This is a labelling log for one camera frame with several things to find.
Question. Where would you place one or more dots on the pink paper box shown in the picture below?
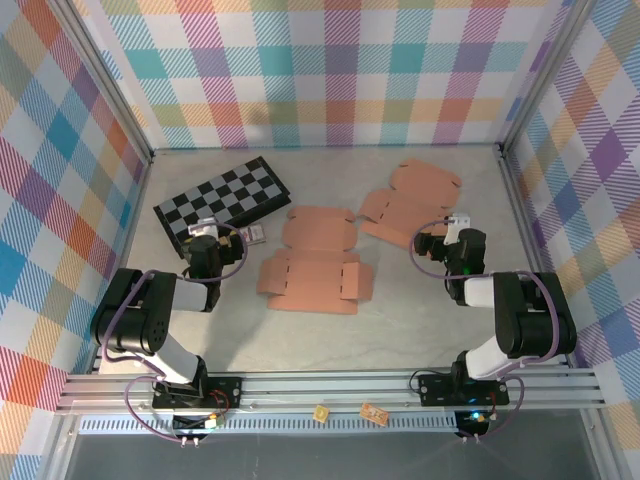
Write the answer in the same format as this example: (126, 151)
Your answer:
(410, 200)

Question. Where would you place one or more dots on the aluminium side rail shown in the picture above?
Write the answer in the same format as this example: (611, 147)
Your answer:
(134, 210)
(520, 210)

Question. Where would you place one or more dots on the brown cardboard box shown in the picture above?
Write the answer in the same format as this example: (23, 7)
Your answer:
(315, 265)

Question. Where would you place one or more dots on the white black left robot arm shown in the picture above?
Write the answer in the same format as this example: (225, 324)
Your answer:
(150, 320)

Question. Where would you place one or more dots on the black grey folding chessboard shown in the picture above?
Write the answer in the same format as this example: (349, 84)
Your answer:
(220, 195)

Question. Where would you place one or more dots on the small yellow tag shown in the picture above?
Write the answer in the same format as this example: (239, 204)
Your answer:
(320, 414)

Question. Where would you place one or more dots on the long aluminium mounting rail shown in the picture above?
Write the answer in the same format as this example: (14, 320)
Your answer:
(325, 387)

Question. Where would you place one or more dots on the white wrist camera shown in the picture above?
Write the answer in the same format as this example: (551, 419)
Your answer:
(457, 225)
(205, 229)

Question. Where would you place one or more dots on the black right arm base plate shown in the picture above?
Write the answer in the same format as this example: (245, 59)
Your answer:
(435, 392)

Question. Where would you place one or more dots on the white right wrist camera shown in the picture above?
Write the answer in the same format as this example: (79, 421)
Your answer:
(457, 225)

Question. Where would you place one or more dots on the black controller board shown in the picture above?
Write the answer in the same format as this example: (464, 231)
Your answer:
(472, 425)
(192, 424)

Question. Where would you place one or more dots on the small orange tag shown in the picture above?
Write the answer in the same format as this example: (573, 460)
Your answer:
(373, 414)

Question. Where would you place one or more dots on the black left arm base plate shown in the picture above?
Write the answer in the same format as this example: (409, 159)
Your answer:
(235, 385)

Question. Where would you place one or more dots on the small printed card pack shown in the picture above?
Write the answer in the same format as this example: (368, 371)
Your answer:
(252, 235)

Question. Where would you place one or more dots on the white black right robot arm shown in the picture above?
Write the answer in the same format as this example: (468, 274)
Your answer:
(535, 325)

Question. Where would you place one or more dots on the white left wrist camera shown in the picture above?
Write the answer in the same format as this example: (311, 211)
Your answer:
(205, 229)

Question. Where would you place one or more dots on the aluminium frame post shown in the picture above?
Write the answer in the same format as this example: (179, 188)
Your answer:
(541, 75)
(107, 75)

